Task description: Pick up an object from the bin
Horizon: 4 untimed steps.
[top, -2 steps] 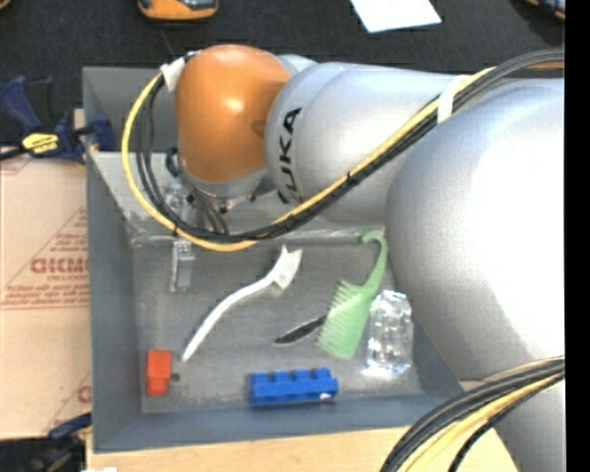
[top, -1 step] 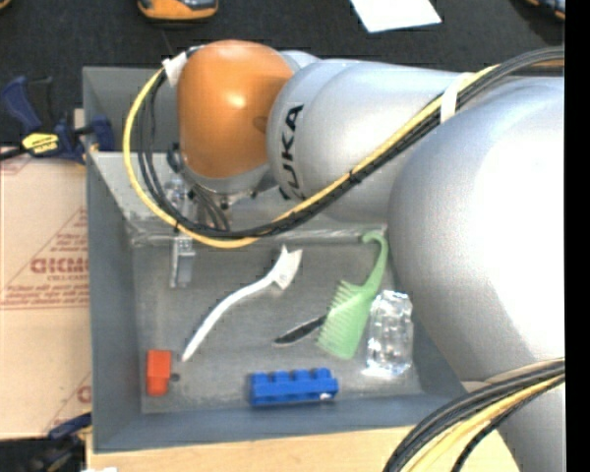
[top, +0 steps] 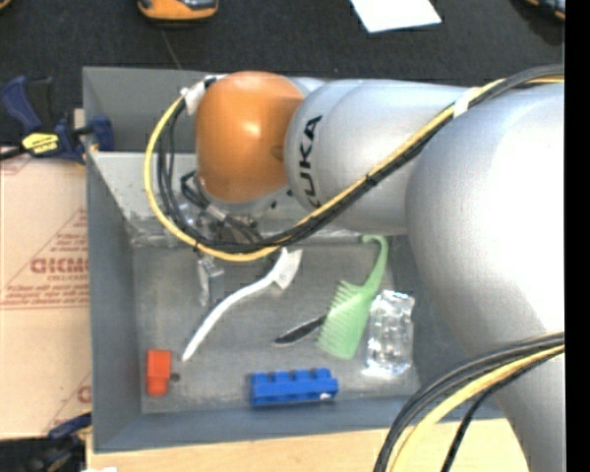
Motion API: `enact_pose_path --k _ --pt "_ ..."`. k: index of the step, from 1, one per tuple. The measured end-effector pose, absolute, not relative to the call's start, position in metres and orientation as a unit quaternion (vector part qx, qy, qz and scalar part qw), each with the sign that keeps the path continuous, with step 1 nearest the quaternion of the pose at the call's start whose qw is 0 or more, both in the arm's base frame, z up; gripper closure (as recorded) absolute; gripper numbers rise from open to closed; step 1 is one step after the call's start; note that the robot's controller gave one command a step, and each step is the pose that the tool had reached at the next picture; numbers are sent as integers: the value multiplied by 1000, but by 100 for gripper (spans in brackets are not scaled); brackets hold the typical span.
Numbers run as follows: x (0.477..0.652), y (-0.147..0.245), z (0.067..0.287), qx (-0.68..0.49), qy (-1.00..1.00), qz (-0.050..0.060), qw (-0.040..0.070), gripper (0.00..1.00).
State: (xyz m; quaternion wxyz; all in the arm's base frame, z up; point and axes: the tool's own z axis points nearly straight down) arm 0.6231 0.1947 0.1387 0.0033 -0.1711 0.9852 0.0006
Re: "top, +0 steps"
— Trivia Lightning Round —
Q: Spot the orange block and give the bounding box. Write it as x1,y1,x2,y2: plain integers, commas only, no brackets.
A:
145,348,174,397

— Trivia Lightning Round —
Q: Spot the clear plastic packet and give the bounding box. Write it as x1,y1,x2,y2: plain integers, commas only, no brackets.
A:
360,289,417,379

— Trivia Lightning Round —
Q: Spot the blue toy brick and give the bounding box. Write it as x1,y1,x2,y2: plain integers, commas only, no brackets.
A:
247,367,340,408

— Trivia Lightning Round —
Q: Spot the green comb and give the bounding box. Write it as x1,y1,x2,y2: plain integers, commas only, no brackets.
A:
316,234,390,362

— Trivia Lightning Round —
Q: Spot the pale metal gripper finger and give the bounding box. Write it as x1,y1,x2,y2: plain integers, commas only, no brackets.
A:
197,255,226,309

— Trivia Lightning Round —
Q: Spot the white long-handled brush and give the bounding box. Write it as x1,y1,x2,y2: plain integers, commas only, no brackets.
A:
181,247,304,363

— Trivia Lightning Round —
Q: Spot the brown cardboard board red print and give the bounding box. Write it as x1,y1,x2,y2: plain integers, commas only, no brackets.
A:
0,147,93,443

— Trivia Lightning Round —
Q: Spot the black narrow tool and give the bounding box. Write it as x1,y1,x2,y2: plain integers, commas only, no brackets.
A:
272,314,328,346

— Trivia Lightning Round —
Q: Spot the grey metal bin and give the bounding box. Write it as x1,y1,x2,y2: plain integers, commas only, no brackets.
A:
82,66,503,454

